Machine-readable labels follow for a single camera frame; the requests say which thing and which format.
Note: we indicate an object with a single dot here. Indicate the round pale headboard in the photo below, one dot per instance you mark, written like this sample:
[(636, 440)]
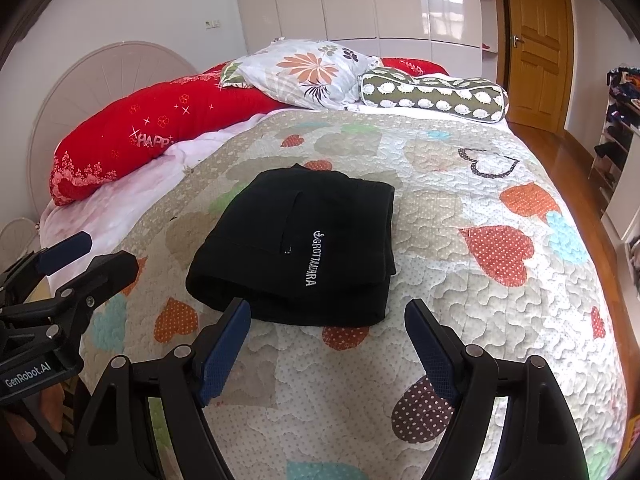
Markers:
[(75, 80)]

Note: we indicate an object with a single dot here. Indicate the wooden door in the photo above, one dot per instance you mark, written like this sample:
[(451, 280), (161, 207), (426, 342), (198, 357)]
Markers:
[(540, 60)]

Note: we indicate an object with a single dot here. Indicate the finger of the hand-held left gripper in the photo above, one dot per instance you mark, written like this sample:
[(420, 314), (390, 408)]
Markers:
[(112, 270), (65, 252)]

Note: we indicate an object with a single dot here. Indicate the red long pillow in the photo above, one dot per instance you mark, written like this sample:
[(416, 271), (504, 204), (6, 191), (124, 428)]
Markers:
[(125, 125)]

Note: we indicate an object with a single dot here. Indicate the pale pink bed sheet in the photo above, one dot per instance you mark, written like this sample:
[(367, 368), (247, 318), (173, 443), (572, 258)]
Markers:
[(100, 210)]

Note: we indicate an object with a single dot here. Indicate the white round fan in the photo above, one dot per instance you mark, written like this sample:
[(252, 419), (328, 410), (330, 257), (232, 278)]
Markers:
[(17, 237)]

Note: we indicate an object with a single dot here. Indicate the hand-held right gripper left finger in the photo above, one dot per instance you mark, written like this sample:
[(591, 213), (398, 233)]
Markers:
[(225, 355)]

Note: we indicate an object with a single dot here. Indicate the wall socket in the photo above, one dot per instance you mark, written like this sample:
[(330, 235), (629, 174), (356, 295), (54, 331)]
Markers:
[(212, 23)]

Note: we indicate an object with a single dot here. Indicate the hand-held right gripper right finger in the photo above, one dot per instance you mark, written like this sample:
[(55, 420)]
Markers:
[(435, 355)]

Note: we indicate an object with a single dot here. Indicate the white floral pillow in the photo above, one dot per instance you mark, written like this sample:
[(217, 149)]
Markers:
[(300, 70)]

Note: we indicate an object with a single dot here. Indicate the pile of clothes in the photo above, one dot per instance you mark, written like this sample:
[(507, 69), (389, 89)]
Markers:
[(625, 82)]

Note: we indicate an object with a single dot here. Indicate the heart-patterned quilt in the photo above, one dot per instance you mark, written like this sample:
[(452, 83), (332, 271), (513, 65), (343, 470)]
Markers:
[(450, 200)]

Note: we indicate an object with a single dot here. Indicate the glossy white wardrobe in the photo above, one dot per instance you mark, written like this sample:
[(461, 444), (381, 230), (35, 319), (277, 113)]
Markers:
[(350, 0)]

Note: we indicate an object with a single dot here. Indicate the black pants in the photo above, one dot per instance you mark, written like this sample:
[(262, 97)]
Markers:
[(280, 220)]

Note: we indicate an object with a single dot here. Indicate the green patterned bolster pillow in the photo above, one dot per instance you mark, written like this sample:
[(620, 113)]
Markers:
[(435, 95)]

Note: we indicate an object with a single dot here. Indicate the white shelf unit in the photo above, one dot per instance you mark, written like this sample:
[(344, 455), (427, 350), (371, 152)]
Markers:
[(620, 200)]

